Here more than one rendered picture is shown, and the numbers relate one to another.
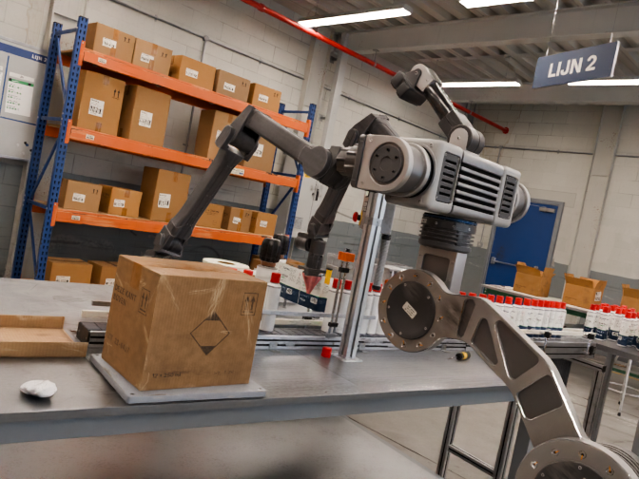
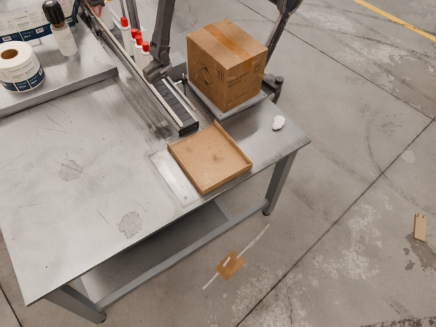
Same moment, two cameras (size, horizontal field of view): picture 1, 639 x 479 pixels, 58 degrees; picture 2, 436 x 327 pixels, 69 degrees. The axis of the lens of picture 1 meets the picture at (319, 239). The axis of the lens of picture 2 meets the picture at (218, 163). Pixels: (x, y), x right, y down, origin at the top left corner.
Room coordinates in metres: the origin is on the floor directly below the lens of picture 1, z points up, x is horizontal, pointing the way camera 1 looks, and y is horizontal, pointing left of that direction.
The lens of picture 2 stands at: (1.46, 1.57, 2.01)
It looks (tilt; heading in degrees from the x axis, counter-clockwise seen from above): 56 degrees down; 270
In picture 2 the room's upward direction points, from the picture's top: 4 degrees clockwise
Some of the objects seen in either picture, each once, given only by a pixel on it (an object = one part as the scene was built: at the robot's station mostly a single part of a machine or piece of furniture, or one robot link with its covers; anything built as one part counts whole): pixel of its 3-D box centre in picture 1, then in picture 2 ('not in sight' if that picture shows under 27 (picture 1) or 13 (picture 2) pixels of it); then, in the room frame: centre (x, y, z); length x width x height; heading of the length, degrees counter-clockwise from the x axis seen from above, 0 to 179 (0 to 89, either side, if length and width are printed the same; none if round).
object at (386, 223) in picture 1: (377, 205); not in sight; (2.11, -0.19, 1.38); 0.17 x 0.10 x 0.19; 2
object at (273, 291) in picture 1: (271, 301); (127, 36); (1.98, 0.12, 0.98); 0.05 x 0.05 x 0.20
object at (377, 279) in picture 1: (381, 261); not in sight; (2.13, -0.24, 1.18); 0.04 x 0.04 x 0.21
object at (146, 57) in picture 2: not in sight; (148, 61); (1.84, 0.30, 0.98); 0.05 x 0.05 x 0.20
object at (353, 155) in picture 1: (358, 162); not in sight; (1.34, -0.06, 1.45); 0.09 x 0.08 x 0.12; 136
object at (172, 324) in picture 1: (184, 319); (225, 65); (1.47, 0.30, 0.99); 0.30 x 0.24 x 0.27; 132
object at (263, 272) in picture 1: (265, 275); (61, 31); (2.29, 0.18, 1.03); 0.09 x 0.09 x 0.30
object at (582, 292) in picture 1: (583, 291); not in sight; (6.87, -3.19, 0.96); 0.43 x 0.42 x 0.37; 43
